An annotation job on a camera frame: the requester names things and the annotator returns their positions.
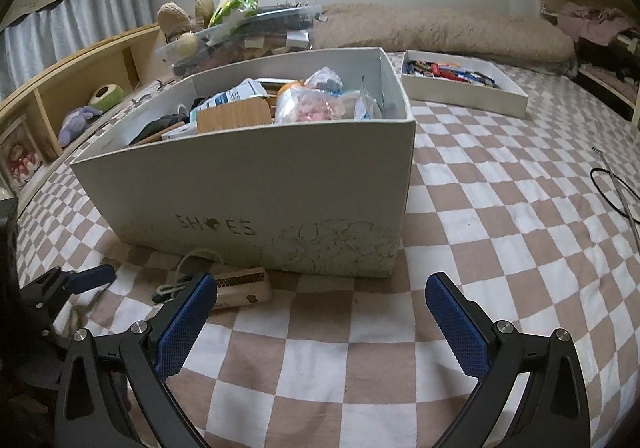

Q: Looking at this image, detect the green clip with cord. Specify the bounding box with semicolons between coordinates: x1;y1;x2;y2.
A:
152;247;224;305

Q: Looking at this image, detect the bamboo wooden board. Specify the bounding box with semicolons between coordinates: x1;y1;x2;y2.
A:
196;98;271;134

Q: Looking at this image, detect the white blue medicine sachet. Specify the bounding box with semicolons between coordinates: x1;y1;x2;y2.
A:
190;78;268;119

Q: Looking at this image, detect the framed doll picture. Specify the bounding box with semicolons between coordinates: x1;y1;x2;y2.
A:
1;115;43;195

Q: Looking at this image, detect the purple plush toy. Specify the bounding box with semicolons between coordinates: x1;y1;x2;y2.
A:
58;105;103;148

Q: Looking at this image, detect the green avocado plush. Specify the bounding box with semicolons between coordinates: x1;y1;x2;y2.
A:
88;84;125;112

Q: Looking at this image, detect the wooden headboard shelf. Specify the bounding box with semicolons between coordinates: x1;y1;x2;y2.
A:
0;23;166;209

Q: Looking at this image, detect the white shoes cardboard box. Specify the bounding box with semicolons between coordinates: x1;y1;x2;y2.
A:
72;48;416;278

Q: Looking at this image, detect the blue grey curtain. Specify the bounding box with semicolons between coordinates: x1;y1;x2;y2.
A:
1;0;154;98

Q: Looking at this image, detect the yellow ball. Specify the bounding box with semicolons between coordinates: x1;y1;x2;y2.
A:
175;32;198;59

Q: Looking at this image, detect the pink candy bag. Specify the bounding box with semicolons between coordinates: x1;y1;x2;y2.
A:
274;88;345;124

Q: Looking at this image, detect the orange capped film roll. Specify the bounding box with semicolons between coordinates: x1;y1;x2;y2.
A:
277;82;306;102

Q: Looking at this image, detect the beige plush bunny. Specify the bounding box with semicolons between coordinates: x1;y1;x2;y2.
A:
156;0;216;42

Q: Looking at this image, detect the white crumpled cloth ball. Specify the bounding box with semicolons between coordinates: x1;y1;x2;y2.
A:
304;66;344;94

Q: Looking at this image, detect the clear plastic storage bin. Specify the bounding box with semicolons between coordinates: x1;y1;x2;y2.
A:
156;4;323;78

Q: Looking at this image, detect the shallow white tray box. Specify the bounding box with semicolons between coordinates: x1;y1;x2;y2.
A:
401;50;528;119

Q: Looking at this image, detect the brown folded duvet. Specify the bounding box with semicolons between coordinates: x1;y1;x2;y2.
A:
314;4;578;77

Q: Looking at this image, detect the closet shelf with clothes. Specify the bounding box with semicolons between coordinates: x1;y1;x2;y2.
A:
538;0;639;126

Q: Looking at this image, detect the black charger with cable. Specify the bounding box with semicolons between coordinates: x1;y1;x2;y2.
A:
594;173;640;219

